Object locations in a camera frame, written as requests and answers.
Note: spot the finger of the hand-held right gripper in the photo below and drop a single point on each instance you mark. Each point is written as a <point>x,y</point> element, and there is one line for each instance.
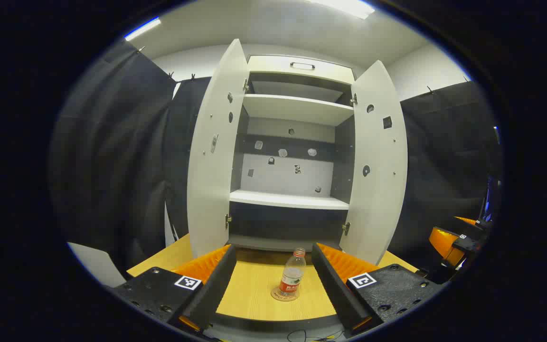
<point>466,220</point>
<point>442,243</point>

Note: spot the ceiling light strip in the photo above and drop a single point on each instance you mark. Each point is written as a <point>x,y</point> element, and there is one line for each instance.
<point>141,29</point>
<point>349,7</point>

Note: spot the clear red label water bottle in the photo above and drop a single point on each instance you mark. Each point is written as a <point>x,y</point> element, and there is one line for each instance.
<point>292,278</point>

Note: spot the white open cabinet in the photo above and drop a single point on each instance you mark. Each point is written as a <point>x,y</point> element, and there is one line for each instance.
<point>292,109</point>

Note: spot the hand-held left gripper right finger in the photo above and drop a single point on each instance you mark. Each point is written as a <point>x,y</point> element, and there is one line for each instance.
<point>333,285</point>

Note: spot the white panel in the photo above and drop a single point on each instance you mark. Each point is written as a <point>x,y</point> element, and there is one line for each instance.
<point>93,263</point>

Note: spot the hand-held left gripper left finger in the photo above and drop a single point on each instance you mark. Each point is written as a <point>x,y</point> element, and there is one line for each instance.
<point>214,285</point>

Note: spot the round wooden coaster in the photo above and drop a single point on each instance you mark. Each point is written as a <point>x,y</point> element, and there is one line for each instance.
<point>276,295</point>

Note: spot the black backdrop cloth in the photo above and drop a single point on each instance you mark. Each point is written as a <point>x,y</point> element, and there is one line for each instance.
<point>444,166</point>
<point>112,166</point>

